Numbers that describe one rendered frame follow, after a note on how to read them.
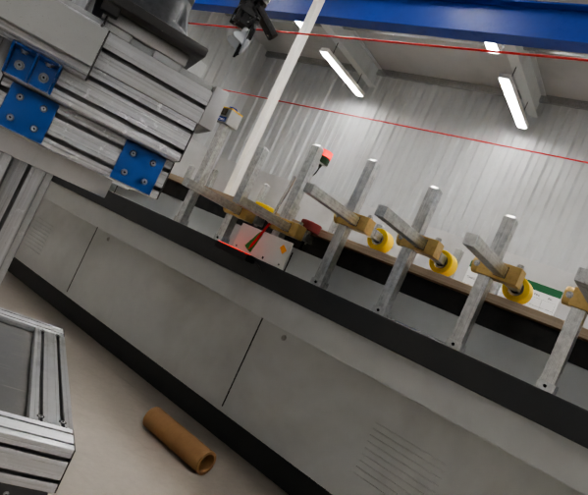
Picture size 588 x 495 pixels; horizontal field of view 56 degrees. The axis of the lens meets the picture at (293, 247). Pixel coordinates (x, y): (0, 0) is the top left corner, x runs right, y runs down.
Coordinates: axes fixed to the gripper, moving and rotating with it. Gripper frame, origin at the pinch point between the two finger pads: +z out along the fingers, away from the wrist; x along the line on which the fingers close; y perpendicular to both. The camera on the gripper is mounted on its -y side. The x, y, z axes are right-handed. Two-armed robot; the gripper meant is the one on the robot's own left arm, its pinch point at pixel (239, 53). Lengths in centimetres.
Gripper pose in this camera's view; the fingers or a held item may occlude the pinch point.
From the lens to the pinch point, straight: 204.0
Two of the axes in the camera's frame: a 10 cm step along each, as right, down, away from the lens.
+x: 4.0, 1.4, -9.1
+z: -4.2, 9.1, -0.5
